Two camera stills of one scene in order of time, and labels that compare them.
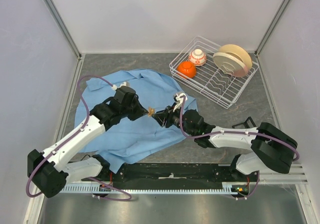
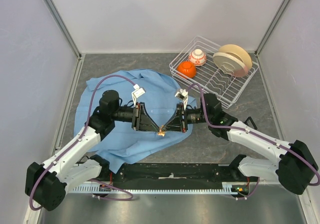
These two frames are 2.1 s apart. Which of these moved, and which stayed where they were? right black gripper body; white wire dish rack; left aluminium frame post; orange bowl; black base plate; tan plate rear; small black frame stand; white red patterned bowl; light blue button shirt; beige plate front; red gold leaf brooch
Moved: right black gripper body; red gold leaf brooch
Stayed: beige plate front; black base plate; tan plate rear; small black frame stand; white red patterned bowl; white wire dish rack; light blue button shirt; left aluminium frame post; orange bowl
